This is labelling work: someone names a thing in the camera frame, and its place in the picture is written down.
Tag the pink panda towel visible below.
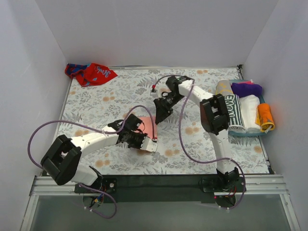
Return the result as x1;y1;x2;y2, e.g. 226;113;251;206
139;116;158;140

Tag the red and blue towel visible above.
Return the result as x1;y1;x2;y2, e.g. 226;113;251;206
64;63;117;87

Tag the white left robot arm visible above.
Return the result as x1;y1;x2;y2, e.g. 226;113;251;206
40;114;157;193

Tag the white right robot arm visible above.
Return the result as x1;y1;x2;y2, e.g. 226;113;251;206
154;75;241;191

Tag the floral patterned table mat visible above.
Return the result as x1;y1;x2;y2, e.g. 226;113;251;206
47;67;270;176

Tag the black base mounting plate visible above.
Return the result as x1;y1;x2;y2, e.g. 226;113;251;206
74;175;246;204

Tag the striped lemon rolled towel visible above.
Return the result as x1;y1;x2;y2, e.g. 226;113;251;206
224;94;244;132

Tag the purple rolled towel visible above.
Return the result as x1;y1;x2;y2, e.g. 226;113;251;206
231;83;263;98

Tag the white rolled towel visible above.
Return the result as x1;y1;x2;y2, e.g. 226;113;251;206
229;95;260;134

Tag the teal towel tray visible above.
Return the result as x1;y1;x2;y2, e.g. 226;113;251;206
229;79;266;137

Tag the orange rolled towel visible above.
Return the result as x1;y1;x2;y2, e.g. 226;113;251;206
255;103;275;133

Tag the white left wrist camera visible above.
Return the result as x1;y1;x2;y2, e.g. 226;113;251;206
140;137;158;152

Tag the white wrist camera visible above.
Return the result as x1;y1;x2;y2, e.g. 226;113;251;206
140;137;158;152
150;85;157;95

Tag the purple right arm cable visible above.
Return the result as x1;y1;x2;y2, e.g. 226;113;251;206
152;75;247;210

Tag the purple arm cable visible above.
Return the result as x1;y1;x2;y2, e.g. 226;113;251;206
152;75;247;210
27;104;158;219

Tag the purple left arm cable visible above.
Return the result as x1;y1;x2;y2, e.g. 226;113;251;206
27;104;158;219

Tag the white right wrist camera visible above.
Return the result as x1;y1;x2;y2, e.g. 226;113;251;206
150;85;157;95

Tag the aluminium frame rail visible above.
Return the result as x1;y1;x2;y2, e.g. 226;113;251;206
21;174;300;231

